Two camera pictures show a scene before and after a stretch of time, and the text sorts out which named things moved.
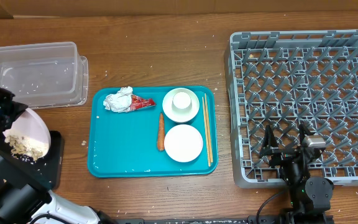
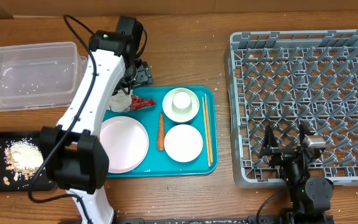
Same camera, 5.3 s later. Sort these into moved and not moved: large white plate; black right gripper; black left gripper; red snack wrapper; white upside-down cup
Moved: black left gripper; large white plate
Not moved: red snack wrapper; black right gripper; white upside-down cup
